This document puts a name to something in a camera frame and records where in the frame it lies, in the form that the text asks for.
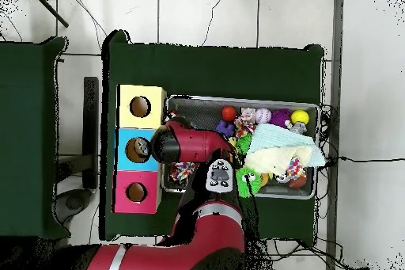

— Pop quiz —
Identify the cream knitted cloth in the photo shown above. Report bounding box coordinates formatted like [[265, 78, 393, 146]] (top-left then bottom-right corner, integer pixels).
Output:
[[246, 146, 327, 176]]

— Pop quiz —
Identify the white baseball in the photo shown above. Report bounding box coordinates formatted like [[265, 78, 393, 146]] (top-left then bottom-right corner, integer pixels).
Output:
[[255, 108, 273, 125]]

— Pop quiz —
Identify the dark green side cloth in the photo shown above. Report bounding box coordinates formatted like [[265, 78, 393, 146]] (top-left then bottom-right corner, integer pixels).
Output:
[[0, 35, 70, 241]]

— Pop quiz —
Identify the green spiky ball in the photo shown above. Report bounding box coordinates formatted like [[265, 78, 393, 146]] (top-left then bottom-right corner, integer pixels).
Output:
[[235, 165, 263, 200]]

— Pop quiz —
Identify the multicoloured rope toy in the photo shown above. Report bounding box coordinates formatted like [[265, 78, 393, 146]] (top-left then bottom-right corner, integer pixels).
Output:
[[169, 162, 199, 185]]

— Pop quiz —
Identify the red maraca rattle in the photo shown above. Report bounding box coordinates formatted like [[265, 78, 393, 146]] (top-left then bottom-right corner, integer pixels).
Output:
[[221, 105, 239, 123]]

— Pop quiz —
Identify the mint knitted cloth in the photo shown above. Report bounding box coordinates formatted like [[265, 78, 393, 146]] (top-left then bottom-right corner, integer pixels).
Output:
[[248, 124, 317, 156]]

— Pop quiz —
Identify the purple plastic building block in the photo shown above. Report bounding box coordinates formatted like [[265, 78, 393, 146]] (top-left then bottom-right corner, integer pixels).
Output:
[[214, 120, 237, 138]]

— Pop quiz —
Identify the dark green tablecloth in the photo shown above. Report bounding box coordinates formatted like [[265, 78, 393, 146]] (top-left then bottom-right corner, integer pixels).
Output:
[[100, 29, 325, 249]]

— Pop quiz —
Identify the grey round stand base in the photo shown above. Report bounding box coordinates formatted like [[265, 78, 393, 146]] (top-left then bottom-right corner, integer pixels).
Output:
[[55, 187, 93, 222]]

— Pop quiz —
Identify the black panel stand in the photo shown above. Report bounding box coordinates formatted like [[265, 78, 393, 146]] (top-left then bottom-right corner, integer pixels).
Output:
[[81, 76, 101, 190]]

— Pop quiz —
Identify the multicoloured patterned cloth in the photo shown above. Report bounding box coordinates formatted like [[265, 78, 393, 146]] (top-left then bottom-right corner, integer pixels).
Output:
[[286, 158, 308, 182]]

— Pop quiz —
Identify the yellow ball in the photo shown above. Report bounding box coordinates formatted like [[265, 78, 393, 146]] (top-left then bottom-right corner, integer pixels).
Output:
[[290, 110, 311, 127]]

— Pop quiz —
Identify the black rod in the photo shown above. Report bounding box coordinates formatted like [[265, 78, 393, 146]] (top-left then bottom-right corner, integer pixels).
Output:
[[28, 0, 70, 29]]

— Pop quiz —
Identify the clear shallow mesh bin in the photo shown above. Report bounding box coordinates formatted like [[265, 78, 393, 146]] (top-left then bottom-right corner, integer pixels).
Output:
[[159, 95, 321, 201]]

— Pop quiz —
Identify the floral patterned fabric knot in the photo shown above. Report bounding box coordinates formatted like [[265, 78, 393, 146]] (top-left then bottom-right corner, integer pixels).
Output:
[[237, 108, 257, 125]]

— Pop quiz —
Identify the wooden box with three holes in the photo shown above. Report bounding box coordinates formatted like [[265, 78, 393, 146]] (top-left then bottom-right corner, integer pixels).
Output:
[[113, 84, 168, 215]]

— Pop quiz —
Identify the purple monster toy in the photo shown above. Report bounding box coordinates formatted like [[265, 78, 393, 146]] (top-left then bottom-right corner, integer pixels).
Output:
[[270, 108, 292, 129]]

